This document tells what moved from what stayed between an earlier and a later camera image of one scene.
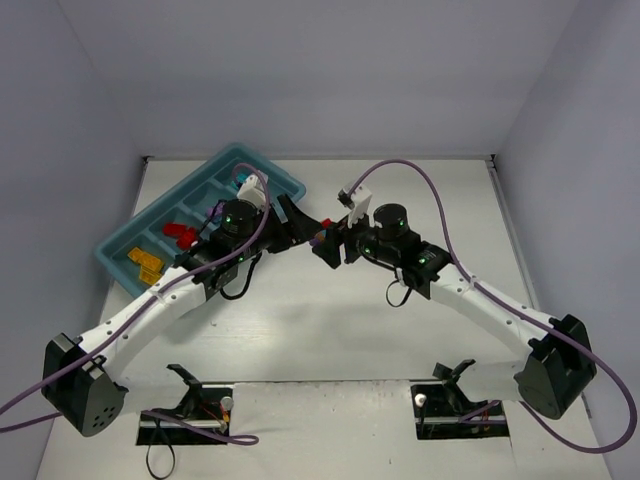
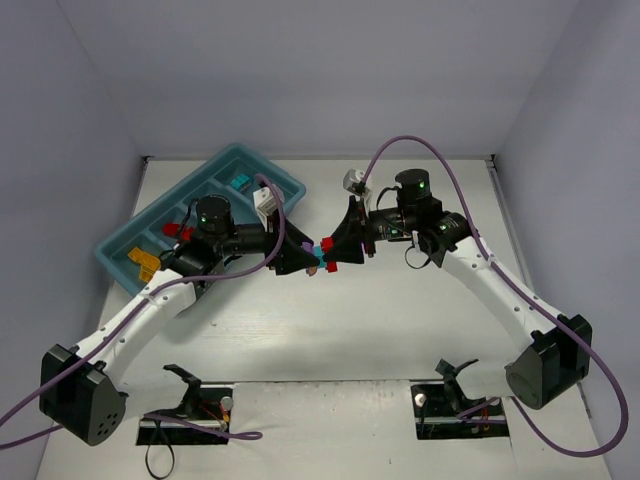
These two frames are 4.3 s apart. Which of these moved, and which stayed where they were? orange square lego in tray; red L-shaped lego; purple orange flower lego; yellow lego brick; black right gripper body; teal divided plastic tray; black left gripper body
Moved: black right gripper body; black left gripper body; purple orange flower lego
Stayed: red L-shaped lego; orange square lego in tray; yellow lego brick; teal divided plastic tray
